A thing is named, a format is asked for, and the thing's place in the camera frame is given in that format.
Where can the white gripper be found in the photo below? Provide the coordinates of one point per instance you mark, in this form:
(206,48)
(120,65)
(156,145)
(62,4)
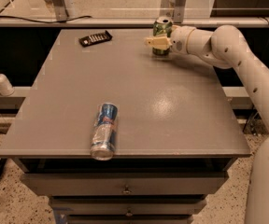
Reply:
(179,39)

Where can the green soda can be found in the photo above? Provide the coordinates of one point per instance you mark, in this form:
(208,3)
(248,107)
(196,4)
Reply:
(162,26)

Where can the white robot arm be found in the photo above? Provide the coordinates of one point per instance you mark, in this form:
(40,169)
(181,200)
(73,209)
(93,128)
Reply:
(226,48)

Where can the blue silver redbull can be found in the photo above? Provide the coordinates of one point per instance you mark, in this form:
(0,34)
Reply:
(104,134)

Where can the black snack packet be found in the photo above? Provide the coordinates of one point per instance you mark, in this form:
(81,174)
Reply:
(95,39)

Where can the grey drawer cabinet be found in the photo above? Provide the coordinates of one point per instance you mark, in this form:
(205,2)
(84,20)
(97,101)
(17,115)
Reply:
(173,117)

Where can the grey drawer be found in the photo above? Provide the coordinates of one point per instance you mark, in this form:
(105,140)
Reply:
(117,184)
(123,206)

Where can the white pump soap bottle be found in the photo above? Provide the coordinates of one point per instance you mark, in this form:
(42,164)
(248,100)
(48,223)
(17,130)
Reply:
(6,88)

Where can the grey top drawer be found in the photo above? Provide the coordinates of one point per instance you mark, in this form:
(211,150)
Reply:
(117,184)

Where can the metal frame post right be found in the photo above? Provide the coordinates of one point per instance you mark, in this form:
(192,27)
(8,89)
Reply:
(173,9)

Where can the metal frame post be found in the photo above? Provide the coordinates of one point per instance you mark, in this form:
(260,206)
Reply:
(64,10)
(173,9)

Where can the metal frame post left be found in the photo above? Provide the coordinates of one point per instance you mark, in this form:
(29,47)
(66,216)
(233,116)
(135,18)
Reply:
(64,10)

